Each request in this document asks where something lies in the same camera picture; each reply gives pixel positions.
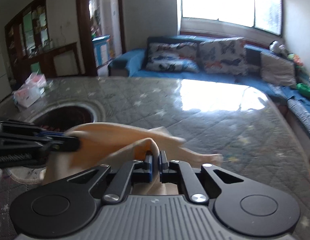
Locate blue corner sofa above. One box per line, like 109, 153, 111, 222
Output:
108, 45, 310, 138

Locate butterfly pillow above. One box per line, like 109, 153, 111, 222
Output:
145, 42, 199, 73
198, 37, 248, 75

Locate grey plain cushion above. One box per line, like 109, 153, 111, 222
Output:
260, 52, 297, 88

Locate green plastic bowl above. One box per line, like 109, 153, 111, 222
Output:
296, 83, 310, 98

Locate butterfly pillow right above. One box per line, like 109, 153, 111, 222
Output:
198, 37, 248, 75

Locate white refrigerator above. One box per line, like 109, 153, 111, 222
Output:
0, 47, 12, 102

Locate blue white small cabinet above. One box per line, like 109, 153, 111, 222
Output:
92, 35, 111, 68

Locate dark wooden display cabinet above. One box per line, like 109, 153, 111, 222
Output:
4, 0, 82, 85

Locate pink tissue pack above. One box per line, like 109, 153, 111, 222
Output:
12, 73, 47, 108

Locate cream sweater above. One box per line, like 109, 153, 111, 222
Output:
42, 122, 223, 195

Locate panda plush toy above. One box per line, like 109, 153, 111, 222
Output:
269, 41, 287, 55

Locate butterfly pillow left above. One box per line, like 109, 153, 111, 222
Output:
145, 42, 199, 73

